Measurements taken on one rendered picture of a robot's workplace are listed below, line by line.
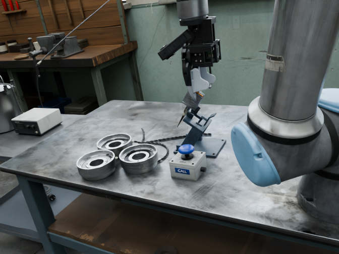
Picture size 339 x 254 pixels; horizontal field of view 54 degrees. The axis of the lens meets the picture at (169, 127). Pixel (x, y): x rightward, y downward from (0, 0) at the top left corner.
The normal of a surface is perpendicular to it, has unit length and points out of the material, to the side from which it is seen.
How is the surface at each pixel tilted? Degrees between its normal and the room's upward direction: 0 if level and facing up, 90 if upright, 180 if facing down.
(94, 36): 90
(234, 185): 0
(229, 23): 90
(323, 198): 72
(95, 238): 0
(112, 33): 90
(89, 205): 0
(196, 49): 90
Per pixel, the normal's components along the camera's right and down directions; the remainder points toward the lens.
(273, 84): -0.80, 0.42
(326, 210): -0.64, 0.11
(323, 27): 0.12, 0.63
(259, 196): -0.14, -0.91
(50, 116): 0.90, 0.05
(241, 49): -0.47, 0.42
